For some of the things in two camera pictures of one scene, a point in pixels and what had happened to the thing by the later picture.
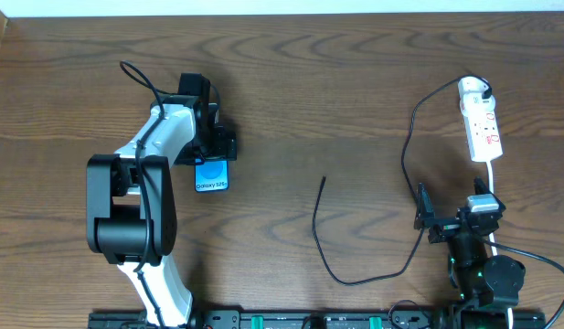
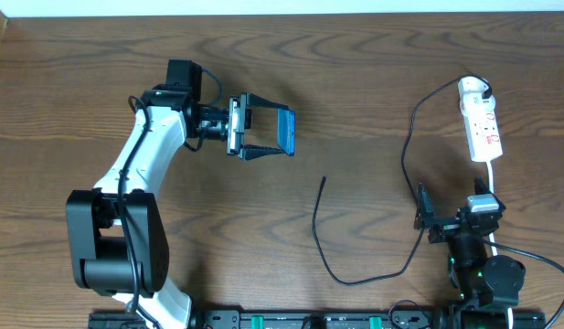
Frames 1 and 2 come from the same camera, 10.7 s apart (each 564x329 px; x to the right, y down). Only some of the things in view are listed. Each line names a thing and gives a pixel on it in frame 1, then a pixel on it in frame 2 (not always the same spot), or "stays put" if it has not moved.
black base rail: x=321 y=319 stays put
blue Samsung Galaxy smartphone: x=211 y=175 -> x=286 y=131
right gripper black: x=449 y=228 stays put
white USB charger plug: x=473 y=102 stays put
